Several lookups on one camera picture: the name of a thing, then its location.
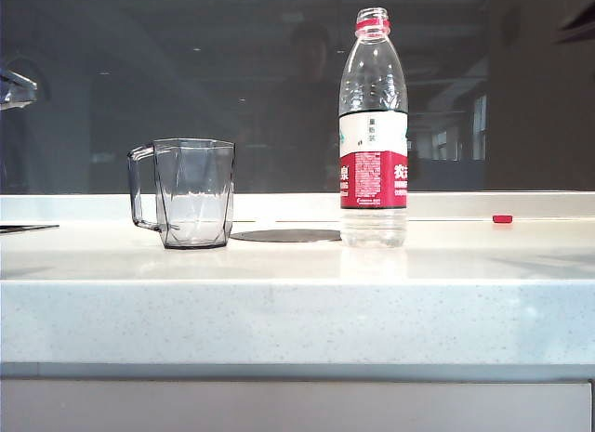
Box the transparent grey faceted mug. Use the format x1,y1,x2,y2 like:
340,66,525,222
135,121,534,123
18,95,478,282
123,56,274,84
127,137,236,251

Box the white cabinet front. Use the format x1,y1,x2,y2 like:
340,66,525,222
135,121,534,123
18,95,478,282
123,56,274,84
0,378,595,432

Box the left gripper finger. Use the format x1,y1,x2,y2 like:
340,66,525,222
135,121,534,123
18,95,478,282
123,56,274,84
0,69,39,111

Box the black flat panel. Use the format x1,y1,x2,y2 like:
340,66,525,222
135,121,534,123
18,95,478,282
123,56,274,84
0,224,61,235

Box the round metal countertop disc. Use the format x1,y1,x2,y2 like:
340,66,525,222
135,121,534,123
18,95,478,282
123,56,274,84
230,229,343,243

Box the clear water bottle red label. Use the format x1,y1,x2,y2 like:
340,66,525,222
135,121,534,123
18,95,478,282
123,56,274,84
338,7,410,249

